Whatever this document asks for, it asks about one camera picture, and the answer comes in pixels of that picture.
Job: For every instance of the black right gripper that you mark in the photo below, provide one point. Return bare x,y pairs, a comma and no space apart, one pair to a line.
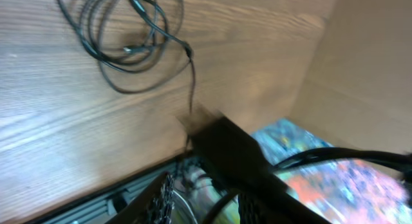
231,155

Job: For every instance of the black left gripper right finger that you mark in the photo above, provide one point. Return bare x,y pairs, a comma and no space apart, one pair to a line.
252,210

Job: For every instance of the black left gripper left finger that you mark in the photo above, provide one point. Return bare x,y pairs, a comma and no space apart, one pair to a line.
152,206

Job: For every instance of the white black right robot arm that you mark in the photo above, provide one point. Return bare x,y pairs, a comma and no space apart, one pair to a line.
211,201

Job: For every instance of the colourful patterned floor mat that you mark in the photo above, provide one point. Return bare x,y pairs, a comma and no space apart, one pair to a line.
345,191

